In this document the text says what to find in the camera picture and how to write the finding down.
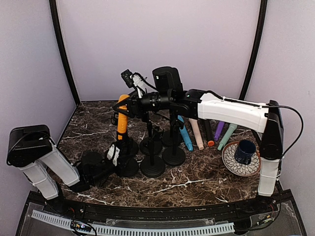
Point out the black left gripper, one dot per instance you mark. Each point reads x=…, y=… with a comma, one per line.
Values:
x=122, y=162

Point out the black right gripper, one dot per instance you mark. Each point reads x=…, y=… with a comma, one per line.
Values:
x=132, y=102

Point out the orange toy microphone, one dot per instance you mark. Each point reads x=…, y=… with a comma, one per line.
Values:
x=122, y=126

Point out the stand holding green microphone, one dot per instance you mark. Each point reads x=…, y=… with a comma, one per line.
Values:
x=127, y=146

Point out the stand holding cream microphone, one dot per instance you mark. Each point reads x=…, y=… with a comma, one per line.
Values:
x=152, y=165

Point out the stand holding purple microphone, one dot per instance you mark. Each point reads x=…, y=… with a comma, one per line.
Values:
x=152, y=143

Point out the black microphone stand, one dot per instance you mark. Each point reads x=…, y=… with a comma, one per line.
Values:
x=173, y=156

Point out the light blue toy microphone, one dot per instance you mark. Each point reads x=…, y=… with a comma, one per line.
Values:
x=186, y=138

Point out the cream white toy microphone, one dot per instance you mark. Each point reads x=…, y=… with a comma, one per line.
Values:
x=197, y=134

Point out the purple toy microphone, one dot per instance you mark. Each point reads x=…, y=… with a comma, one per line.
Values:
x=218, y=130

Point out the mint green toy microphone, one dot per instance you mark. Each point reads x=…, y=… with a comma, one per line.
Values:
x=227, y=135

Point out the stand holding orange microphone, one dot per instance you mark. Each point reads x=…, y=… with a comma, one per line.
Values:
x=132, y=165

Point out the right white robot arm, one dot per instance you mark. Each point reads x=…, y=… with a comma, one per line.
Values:
x=207, y=105

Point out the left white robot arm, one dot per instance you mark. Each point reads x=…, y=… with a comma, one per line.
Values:
x=32, y=150

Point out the dark blue ceramic cup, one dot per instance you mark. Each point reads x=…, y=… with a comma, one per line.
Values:
x=244, y=152

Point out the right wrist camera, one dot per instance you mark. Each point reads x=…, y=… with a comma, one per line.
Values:
x=134, y=81

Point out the white slotted cable duct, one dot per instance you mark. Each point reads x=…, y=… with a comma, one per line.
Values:
x=129, y=228

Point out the left black frame post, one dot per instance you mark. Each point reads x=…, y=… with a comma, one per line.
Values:
x=62, y=51

